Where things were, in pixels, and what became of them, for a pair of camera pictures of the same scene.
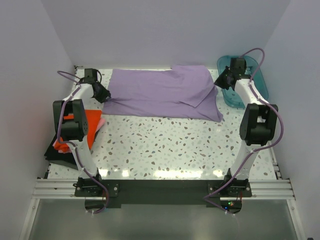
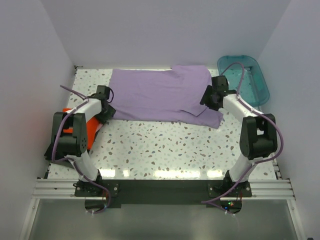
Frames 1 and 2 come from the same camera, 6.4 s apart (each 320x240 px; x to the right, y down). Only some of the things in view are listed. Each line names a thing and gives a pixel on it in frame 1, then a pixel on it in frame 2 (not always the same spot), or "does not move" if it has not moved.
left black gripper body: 103,93 to 105,115
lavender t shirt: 186,92 does not move
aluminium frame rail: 64,189 does not move
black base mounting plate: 164,192 does not move
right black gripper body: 222,80 to 208,99
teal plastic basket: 253,71 does not move
